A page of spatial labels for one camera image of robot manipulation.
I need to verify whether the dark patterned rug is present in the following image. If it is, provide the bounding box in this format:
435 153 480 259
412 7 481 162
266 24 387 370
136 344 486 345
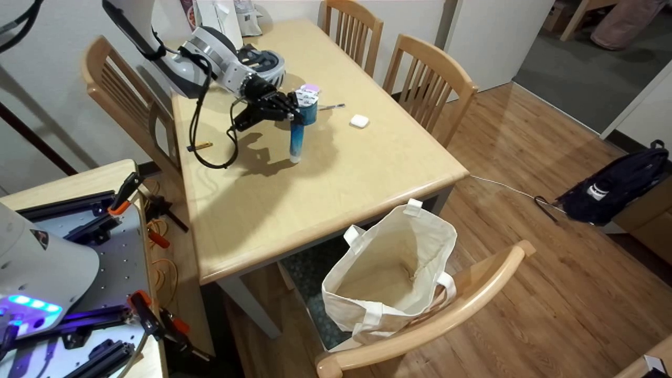
280 235 353 351

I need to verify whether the blue tube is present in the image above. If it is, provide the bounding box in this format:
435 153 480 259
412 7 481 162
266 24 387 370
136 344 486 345
289 88 320 164

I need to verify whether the grey bicycle helmet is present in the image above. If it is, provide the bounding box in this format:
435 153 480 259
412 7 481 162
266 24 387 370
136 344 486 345
237 44 287 89

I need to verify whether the dark printed packet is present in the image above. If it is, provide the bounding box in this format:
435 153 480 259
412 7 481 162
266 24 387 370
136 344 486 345
180 0 198 30

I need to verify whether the wooden chair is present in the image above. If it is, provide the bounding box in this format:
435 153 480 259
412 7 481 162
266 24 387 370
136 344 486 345
318 0 384 78
314 240 537 378
81 35 183 182
382 34 479 149

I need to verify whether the dark blue backpack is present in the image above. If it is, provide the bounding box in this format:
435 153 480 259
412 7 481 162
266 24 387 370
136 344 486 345
534 140 670 226

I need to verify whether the coil of orange cable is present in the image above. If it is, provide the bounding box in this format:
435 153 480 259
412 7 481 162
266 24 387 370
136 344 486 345
146 217 180 307

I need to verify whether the white paper bag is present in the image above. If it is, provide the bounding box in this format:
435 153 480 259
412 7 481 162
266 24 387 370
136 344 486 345
195 0 245 51

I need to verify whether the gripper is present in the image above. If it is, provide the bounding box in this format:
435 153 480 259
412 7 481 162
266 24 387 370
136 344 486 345
241 75 303 124

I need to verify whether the orange and black clamp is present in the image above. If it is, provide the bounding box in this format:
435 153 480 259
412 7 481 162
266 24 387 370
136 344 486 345
128 290 212 364
143 193 190 250
107 172 145 217

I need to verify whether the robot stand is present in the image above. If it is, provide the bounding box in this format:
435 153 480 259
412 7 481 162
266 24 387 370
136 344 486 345
0 160 216 378

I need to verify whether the pink cloth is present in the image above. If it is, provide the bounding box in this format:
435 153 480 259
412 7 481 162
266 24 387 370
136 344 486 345
590 0 672 51

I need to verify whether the cream canvas tote bag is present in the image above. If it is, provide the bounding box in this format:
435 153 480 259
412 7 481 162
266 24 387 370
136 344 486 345
321 198 458 348

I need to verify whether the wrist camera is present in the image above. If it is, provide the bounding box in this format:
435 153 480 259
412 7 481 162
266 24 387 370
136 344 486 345
233 104 268 132

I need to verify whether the silver pouch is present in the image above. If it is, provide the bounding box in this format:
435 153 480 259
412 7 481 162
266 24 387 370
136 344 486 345
233 0 264 37

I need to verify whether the white cable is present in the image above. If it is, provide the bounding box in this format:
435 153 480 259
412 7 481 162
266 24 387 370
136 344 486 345
469 174 566 214

